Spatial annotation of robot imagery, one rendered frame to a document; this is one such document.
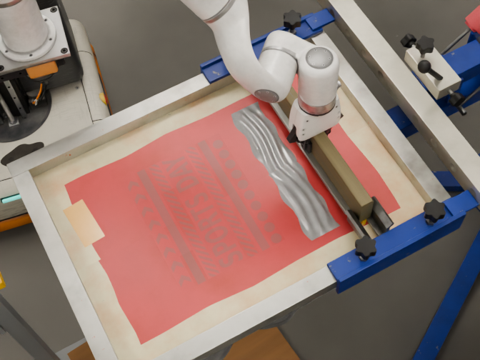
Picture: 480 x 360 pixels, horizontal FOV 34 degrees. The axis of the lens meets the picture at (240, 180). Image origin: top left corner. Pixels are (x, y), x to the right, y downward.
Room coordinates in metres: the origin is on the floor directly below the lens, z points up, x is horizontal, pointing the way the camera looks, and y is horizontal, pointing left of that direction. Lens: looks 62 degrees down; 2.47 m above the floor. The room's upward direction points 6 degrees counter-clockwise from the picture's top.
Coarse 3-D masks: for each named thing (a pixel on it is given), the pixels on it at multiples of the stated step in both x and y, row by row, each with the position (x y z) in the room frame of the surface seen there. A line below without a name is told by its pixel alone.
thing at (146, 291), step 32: (352, 160) 0.83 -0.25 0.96; (256, 192) 0.78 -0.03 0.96; (320, 192) 0.76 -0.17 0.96; (384, 192) 0.75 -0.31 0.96; (288, 224) 0.69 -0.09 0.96; (128, 256) 0.66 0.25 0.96; (160, 256) 0.65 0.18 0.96; (256, 256) 0.63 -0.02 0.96; (288, 256) 0.62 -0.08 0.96; (128, 288) 0.59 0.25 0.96; (160, 288) 0.58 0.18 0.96; (192, 288) 0.57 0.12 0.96; (224, 288) 0.57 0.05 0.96; (160, 320) 0.51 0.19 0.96
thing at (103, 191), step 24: (216, 120) 0.97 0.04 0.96; (168, 144) 0.92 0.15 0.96; (192, 144) 0.91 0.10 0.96; (240, 144) 0.90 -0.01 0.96; (288, 144) 0.89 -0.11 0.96; (120, 168) 0.87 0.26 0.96; (144, 168) 0.86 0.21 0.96; (264, 168) 0.83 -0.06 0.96; (72, 192) 0.82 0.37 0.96; (96, 192) 0.82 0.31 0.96; (120, 192) 0.81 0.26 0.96; (96, 216) 0.76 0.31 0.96; (120, 216) 0.75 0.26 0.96; (120, 240) 0.70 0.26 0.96
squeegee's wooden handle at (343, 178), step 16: (288, 96) 0.94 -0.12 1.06; (288, 112) 0.93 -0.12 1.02; (320, 144) 0.82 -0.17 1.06; (320, 160) 0.81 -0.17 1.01; (336, 160) 0.78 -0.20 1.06; (336, 176) 0.75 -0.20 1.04; (352, 176) 0.74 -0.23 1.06; (352, 192) 0.70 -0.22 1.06; (352, 208) 0.69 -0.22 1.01; (368, 208) 0.67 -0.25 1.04
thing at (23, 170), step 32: (160, 96) 1.03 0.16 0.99; (192, 96) 1.03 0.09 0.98; (352, 96) 0.98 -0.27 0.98; (96, 128) 0.96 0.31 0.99; (128, 128) 0.96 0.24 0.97; (384, 128) 0.89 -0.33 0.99; (32, 160) 0.89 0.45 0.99; (64, 160) 0.90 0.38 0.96; (416, 160) 0.80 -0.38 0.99; (32, 192) 0.81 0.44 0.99; (64, 256) 0.66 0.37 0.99; (64, 288) 0.59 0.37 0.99; (288, 288) 0.54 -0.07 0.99; (320, 288) 0.53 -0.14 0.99; (96, 320) 0.51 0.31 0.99; (256, 320) 0.48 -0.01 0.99; (96, 352) 0.45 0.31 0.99; (192, 352) 0.43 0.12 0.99
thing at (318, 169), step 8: (272, 104) 0.97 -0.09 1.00; (280, 112) 0.95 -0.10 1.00; (288, 120) 0.93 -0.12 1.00; (288, 128) 0.91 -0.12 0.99; (304, 152) 0.84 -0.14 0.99; (312, 160) 0.82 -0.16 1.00; (320, 168) 0.80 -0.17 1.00; (320, 176) 0.78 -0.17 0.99; (328, 184) 0.76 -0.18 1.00; (336, 192) 0.74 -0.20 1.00; (336, 200) 0.72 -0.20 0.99; (344, 208) 0.70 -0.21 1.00
